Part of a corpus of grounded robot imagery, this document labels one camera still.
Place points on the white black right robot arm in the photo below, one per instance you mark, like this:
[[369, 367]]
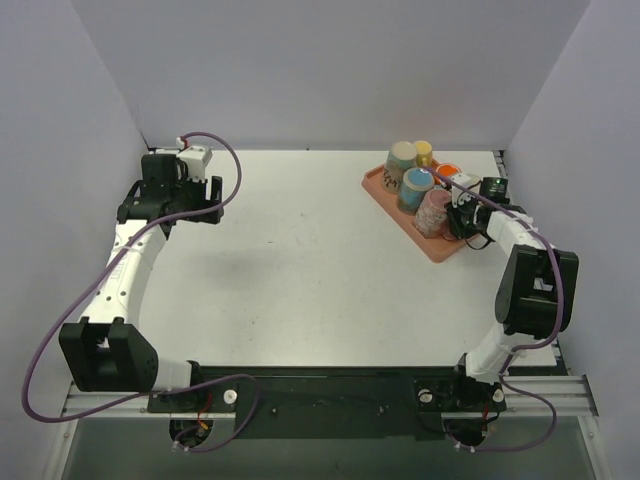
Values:
[[534, 300]]

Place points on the pink plastic tray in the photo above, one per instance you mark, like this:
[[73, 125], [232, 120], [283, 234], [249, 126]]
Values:
[[436, 249]]

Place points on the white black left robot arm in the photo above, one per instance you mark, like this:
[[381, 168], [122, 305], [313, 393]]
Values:
[[105, 350]]

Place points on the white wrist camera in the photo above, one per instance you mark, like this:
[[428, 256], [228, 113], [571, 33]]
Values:
[[196, 159], [462, 183]]

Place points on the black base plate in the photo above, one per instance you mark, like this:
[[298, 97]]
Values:
[[337, 402]]

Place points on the orange mug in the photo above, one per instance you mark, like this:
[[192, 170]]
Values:
[[446, 170]]

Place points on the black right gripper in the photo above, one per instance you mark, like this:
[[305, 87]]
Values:
[[456, 220]]

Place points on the pink floral mug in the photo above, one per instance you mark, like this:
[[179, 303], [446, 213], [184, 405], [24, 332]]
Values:
[[431, 217]]

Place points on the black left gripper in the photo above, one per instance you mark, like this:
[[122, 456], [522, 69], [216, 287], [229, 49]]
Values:
[[213, 198]]

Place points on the yellow mug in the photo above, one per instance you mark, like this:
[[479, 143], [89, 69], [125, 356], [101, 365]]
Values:
[[424, 157]]

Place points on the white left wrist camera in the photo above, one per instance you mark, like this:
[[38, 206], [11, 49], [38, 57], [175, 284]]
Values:
[[196, 159]]

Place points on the blue butterfly mug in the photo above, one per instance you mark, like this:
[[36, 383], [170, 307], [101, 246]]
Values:
[[415, 184]]

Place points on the aluminium rail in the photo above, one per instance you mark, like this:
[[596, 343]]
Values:
[[571, 396]]

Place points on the seashell coral mug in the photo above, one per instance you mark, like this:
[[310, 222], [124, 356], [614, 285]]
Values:
[[401, 157]]

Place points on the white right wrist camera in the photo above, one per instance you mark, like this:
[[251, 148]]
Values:
[[462, 183]]

